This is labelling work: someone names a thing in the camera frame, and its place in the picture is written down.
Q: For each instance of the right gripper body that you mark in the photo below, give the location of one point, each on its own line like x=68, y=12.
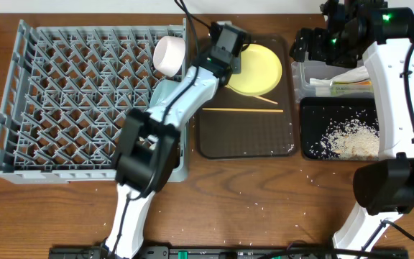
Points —
x=333, y=49

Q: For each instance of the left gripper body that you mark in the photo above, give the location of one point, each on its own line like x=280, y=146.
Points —
x=229, y=39

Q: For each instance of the yellow plate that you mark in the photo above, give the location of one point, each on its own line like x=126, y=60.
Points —
x=261, y=71

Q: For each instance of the green orange snack wrapper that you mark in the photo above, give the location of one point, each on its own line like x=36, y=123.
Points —
x=355, y=81

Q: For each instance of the pink bowl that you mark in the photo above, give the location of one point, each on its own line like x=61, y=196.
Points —
x=169, y=55

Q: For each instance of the light blue bowl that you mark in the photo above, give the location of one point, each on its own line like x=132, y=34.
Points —
x=162, y=91

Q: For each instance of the white paper cup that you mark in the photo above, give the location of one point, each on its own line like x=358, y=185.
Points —
x=152, y=141

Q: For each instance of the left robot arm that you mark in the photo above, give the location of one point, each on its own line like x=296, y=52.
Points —
x=147, y=150

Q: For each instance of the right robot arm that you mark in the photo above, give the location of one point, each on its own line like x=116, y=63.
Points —
x=383, y=39

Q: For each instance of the clear plastic bin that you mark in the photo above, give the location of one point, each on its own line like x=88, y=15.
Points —
x=302, y=72

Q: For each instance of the upper wooden chopstick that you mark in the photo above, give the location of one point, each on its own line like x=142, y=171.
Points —
x=265, y=99

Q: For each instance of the wooden chopstick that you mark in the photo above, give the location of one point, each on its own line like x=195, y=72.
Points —
x=265, y=99
x=243, y=110

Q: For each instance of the lower wooden chopstick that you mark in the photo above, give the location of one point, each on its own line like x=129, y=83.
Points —
x=243, y=110

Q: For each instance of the dark brown serving tray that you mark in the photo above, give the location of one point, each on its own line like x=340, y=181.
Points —
x=233, y=135

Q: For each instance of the black rectangular tray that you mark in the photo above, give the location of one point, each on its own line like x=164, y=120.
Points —
x=315, y=111

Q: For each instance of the spilled rice pile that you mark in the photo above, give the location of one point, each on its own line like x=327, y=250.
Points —
x=356, y=137

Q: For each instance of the grey dish rack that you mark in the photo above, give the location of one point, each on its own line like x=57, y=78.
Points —
x=67, y=93

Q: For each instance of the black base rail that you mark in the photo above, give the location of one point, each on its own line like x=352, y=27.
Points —
x=163, y=252

